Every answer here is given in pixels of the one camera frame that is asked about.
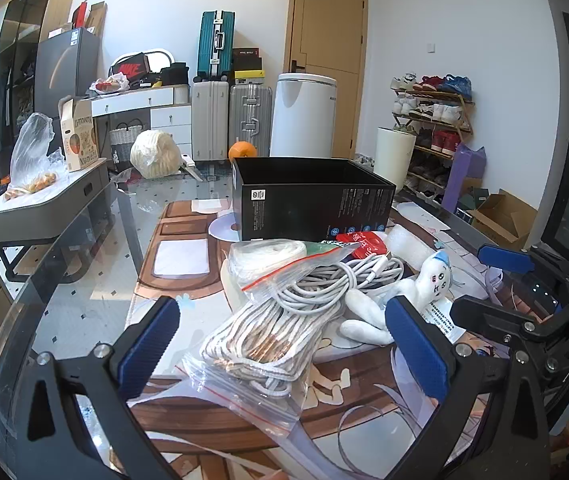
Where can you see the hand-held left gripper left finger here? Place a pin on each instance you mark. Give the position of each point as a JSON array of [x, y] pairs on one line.
[[149, 346]]

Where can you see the grey fridge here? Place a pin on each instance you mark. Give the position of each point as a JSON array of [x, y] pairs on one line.
[[67, 65]]

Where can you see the red white packet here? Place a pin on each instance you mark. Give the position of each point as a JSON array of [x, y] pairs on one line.
[[364, 245]]

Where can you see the white cylinder bin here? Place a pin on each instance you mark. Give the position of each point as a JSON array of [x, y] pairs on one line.
[[394, 160]]

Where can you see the white desk with drawers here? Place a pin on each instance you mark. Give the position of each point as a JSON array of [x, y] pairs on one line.
[[169, 117]]

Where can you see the open cardboard box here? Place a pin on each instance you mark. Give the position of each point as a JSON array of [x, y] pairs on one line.
[[504, 215]]

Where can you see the printed fruit carton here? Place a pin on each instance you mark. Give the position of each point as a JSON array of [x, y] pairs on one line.
[[82, 140]]

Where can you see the clear bag of oranges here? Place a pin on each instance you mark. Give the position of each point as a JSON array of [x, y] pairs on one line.
[[32, 145]]

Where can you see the bagged white yarn ball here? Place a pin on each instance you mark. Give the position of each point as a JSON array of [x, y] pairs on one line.
[[154, 155]]

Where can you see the white paper sheet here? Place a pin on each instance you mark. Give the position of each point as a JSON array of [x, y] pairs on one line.
[[209, 206]]

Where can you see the white foam sheet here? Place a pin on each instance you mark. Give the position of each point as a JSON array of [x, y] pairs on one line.
[[409, 242]]

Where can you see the printed table mat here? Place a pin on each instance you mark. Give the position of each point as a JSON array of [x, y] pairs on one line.
[[174, 225]]

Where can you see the flat brown cardboard box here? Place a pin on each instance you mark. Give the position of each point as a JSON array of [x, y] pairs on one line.
[[97, 17]]

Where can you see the white black sneakers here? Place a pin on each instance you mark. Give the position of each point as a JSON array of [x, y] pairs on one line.
[[364, 161]]

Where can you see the wooden shoe rack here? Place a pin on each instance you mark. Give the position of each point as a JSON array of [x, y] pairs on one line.
[[467, 110]]

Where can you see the zip bag with white ribbon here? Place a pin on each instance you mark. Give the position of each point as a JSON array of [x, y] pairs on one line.
[[264, 255]]

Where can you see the wooden door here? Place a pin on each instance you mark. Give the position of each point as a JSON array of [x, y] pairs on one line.
[[324, 35]]

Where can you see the silver suitcase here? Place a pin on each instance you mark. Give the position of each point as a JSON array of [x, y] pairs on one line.
[[249, 120]]

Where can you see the white oval frame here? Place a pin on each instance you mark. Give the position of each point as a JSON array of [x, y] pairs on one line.
[[159, 57]]

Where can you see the black yellow box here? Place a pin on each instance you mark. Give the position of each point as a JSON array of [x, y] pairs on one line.
[[248, 77]]

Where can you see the white round appliance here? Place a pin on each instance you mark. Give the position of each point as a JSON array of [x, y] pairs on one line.
[[302, 115]]

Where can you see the white sachet packet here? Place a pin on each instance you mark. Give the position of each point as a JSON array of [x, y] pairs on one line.
[[439, 316]]

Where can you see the black red shoe box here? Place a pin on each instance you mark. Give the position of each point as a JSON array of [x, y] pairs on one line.
[[129, 67]]

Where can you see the black bag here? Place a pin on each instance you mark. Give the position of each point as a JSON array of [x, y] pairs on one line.
[[174, 75]]

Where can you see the teal suitcase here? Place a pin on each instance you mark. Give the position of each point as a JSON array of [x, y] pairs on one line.
[[214, 45]]

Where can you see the shoe rack with shoes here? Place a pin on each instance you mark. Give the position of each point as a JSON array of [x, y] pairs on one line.
[[434, 110]]

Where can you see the grey side cabinet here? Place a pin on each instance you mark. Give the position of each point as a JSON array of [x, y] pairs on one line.
[[49, 210]]

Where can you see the orange fruit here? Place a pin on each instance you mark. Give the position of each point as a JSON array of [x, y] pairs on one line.
[[242, 151]]

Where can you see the white plush toy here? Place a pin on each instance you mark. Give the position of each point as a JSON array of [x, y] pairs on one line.
[[429, 280]]

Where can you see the wicker basket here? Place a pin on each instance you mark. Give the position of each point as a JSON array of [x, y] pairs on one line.
[[125, 142]]

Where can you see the white ribbed container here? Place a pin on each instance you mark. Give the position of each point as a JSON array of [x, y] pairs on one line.
[[182, 95]]

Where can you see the purple bag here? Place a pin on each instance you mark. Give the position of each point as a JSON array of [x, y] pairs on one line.
[[464, 175]]

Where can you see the black flat box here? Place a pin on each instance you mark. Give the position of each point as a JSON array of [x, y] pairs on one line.
[[245, 59]]

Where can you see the plastic bag with food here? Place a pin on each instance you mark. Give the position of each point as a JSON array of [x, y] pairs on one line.
[[109, 85]]

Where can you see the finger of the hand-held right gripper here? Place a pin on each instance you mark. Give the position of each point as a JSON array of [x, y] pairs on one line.
[[484, 315], [504, 257]]

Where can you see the black cardboard box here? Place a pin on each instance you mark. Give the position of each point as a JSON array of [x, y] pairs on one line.
[[289, 205]]

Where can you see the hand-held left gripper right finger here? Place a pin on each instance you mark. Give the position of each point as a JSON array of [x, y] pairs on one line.
[[417, 350]]

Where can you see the white suitcase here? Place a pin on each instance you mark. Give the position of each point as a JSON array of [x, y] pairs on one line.
[[209, 120]]

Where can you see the dark small box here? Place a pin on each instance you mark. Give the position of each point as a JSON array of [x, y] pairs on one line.
[[469, 207]]

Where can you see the tall black cabinet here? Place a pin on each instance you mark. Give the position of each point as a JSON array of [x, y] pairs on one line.
[[19, 35]]

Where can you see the white disc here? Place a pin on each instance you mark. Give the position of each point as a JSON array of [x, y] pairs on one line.
[[222, 230]]

